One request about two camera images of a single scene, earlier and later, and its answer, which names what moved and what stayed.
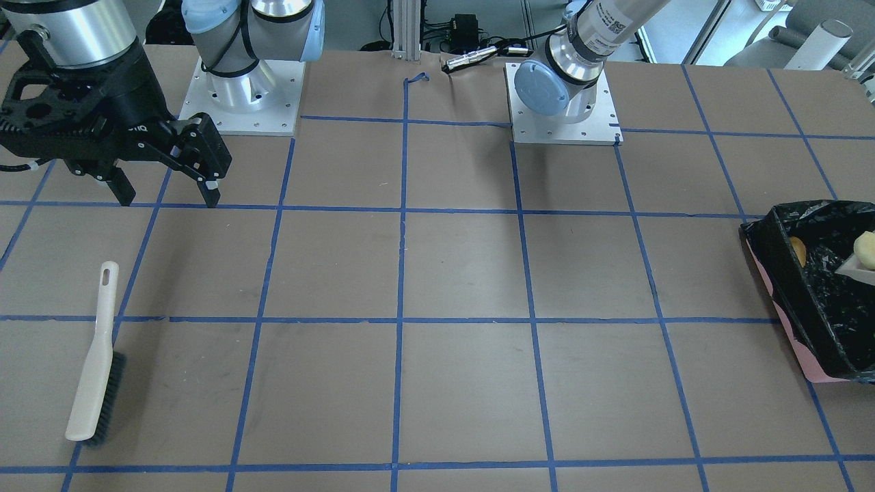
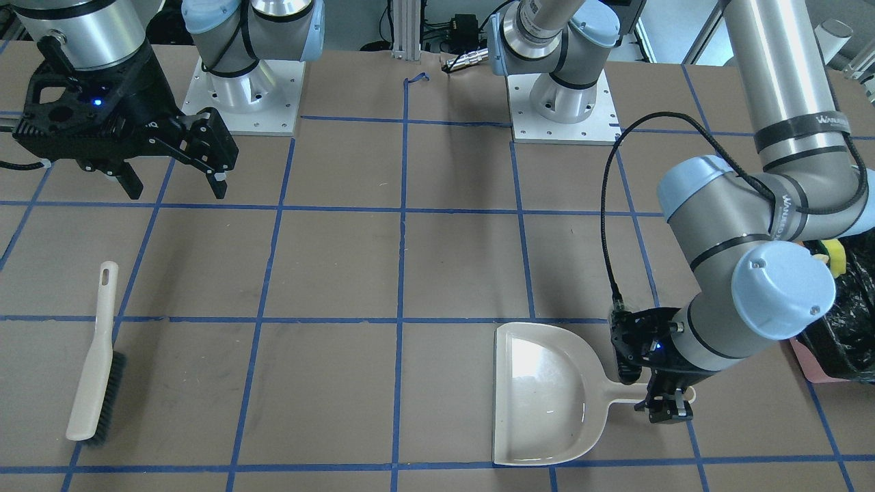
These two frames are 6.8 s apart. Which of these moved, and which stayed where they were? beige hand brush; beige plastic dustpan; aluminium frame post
Moved: beige plastic dustpan
Stayed: beige hand brush; aluminium frame post
